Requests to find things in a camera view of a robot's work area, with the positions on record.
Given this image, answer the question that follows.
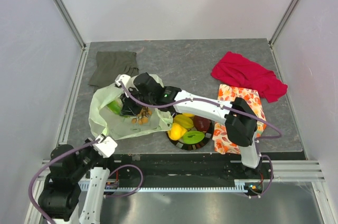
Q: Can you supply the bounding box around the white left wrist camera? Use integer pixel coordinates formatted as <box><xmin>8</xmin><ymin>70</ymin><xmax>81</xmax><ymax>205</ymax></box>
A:
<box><xmin>93</xmin><ymin>134</ymin><xmax>118</xmax><ymax>158</ymax></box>

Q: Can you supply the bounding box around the dark olive cloth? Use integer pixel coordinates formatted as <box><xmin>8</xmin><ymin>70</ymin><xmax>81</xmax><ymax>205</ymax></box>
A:
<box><xmin>88</xmin><ymin>51</ymin><xmax>139</xmax><ymax>90</ymax></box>

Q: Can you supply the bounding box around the dark red fake apple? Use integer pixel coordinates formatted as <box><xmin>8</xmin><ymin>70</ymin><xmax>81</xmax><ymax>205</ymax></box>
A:
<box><xmin>193</xmin><ymin>116</ymin><xmax>211</xmax><ymax>132</ymax></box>

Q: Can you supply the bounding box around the orange floral cloth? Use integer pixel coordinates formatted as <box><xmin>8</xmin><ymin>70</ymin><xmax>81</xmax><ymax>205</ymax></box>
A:
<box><xmin>212</xmin><ymin>84</ymin><xmax>266</xmax><ymax>154</ymax></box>

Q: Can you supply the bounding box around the cream plate with dark rim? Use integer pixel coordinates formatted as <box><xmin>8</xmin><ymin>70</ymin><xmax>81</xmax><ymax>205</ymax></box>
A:
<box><xmin>166</xmin><ymin>113</ymin><xmax>214</xmax><ymax>151</ymax></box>

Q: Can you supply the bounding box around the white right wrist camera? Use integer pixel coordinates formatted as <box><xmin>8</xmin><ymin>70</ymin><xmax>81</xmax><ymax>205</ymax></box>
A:
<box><xmin>115</xmin><ymin>74</ymin><xmax>133</xmax><ymax>93</ymax></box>

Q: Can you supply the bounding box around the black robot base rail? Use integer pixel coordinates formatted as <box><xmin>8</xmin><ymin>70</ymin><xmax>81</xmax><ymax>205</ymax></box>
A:
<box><xmin>104</xmin><ymin>153</ymin><xmax>271</xmax><ymax>188</ymax></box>

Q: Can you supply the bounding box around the yellow fake starfruit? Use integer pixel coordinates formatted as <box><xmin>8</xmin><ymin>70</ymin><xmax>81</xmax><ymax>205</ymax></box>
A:
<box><xmin>173</xmin><ymin>114</ymin><xmax>194</xmax><ymax>129</ymax></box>

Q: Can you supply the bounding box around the right aluminium frame post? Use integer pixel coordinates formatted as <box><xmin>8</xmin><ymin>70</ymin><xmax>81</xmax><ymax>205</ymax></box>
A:
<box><xmin>268</xmin><ymin>0</ymin><xmax>301</xmax><ymax>48</ymax></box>

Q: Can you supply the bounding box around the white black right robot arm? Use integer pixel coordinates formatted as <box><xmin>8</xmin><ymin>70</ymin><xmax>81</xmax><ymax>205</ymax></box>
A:
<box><xmin>115</xmin><ymin>73</ymin><xmax>261</xmax><ymax>179</ymax></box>

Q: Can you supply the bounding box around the green fake starfruit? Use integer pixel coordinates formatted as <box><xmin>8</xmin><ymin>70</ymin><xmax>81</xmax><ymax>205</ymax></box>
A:
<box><xmin>183</xmin><ymin>130</ymin><xmax>205</xmax><ymax>145</ymax></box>

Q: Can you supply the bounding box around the aluminium frame post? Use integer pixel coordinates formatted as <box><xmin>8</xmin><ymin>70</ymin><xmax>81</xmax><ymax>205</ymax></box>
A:
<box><xmin>268</xmin><ymin>0</ymin><xmax>301</xmax><ymax>48</ymax></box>
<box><xmin>53</xmin><ymin>0</ymin><xmax>86</xmax><ymax>49</ymax></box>

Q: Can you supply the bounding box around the yellow orange fake mango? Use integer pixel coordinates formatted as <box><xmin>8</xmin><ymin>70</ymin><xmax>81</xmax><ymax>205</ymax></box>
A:
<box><xmin>182</xmin><ymin>113</ymin><xmax>195</xmax><ymax>118</ymax></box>

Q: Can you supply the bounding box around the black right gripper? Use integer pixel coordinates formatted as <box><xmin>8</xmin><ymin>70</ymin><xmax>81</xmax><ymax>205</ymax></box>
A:
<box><xmin>120</xmin><ymin>86</ymin><xmax>154</xmax><ymax>116</ymax></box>

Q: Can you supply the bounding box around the grey slotted cable duct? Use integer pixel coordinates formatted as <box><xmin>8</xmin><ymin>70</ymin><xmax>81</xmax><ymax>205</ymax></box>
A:
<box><xmin>79</xmin><ymin>179</ymin><xmax>262</xmax><ymax>192</ymax></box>

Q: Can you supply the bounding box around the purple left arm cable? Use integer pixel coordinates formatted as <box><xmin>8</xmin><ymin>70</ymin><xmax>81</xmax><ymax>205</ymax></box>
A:
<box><xmin>28</xmin><ymin>139</ymin><xmax>144</xmax><ymax>224</ymax></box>

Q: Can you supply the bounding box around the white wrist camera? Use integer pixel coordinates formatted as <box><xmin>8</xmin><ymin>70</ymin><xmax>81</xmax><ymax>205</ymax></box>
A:
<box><xmin>93</xmin><ymin>134</ymin><xmax>118</xmax><ymax>158</ymax></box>
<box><xmin>115</xmin><ymin>74</ymin><xmax>133</xmax><ymax>93</ymax></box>

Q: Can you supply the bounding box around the pale green plastic bag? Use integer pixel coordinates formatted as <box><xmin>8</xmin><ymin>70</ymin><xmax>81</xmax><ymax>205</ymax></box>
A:
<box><xmin>88</xmin><ymin>83</ymin><xmax>173</xmax><ymax>140</ymax></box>

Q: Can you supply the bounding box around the brown fake walnuts cluster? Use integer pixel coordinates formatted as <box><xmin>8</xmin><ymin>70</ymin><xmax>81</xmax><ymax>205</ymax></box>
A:
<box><xmin>132</xmin><ymin>107</ymin><xmax>152</xmax><ymax>125</ymax></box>

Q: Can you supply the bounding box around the red cloth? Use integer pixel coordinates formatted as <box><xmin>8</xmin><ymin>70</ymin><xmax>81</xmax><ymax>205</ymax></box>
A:
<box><xmin>211</xmin><ymin>51</ymin><xmax>288</xmax><ymax>103</ymax></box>

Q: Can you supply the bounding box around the yellow fake pear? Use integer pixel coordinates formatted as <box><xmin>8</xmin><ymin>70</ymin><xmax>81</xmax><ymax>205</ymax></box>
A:
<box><xmin>167</xmin><ymin>123</ymin><xmax>187</xmax><ymax>141</ymax></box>

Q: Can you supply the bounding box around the fake watermelon slice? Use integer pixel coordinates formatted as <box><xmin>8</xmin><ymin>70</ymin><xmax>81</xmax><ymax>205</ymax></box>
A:
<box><xmin>107</xmin><ymin>99</ymin><xmax>123</xmax><ymax>116</ymax></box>

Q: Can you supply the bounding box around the left aluminium frame post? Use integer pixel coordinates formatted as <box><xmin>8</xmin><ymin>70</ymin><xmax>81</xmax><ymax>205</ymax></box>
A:
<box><xmin>53</xmin><ymin>0</ymin><xmax>86</xmax><ymax>49</ymax></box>

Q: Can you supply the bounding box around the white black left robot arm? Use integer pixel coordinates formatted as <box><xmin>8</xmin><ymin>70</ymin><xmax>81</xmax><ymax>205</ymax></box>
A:
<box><xmin>38</xmin><ymin>144</ymin><xmax>116</xmax><ymax>223</ymax></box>

